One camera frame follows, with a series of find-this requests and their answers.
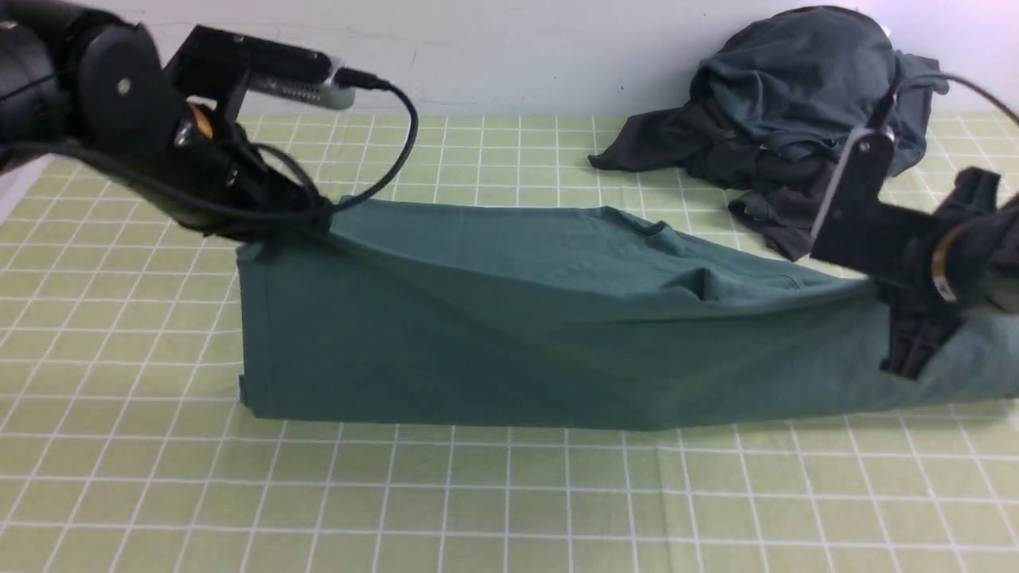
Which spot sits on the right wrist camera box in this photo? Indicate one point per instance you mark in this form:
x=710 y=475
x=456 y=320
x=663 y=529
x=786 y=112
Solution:
x=854 y=229

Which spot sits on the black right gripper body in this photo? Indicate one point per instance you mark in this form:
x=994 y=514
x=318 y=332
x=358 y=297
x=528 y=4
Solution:
x=960 y=274

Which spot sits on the dark brown crumpled garment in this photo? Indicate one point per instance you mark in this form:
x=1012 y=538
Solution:
x=780 y=198

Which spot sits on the green checkered tablecloth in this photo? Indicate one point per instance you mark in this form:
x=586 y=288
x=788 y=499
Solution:
x=124 y=448

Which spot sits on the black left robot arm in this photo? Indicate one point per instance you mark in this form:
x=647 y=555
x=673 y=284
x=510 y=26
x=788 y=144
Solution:
x=85 y=84

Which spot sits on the dark teal crumpled garment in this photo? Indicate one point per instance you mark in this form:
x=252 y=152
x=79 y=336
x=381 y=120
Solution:
x=800 y=81

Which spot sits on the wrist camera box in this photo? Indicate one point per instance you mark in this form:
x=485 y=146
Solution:
x=854 y=229
x=223 y=66

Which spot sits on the green long sleeve shirt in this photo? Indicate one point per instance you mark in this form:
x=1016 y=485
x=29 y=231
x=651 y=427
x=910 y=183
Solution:
x=591 y=318

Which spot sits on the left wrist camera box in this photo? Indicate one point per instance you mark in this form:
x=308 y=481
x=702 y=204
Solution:
x=223 y=66

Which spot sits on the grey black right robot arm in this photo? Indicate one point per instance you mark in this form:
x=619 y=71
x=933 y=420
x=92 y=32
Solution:
x=942 y=268

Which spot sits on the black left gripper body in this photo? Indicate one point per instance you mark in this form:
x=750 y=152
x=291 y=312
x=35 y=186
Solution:
x=220 y=183

